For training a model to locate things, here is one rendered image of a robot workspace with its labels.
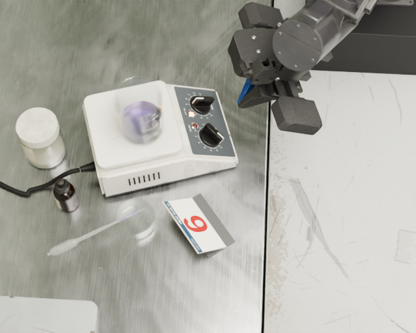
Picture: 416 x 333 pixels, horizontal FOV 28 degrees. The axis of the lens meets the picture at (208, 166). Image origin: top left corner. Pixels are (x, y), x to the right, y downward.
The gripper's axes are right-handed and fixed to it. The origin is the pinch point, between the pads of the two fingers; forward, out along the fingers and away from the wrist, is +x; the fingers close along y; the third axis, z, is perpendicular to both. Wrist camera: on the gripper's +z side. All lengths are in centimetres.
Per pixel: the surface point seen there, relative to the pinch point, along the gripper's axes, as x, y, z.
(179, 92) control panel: 13.8, -9.5, 0.4
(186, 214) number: 18.8, 8.0, 1.0
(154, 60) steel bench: 19.9, -20.3, -1.9
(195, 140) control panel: 13.8, -1.2, 0.1
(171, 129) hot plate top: 13.3, -2.2, 4.1
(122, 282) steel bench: 26.9, 14.5, 8.4
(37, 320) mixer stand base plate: 32.9, 17.2, 18.8
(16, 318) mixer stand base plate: 34.4, 16.2, 21.0
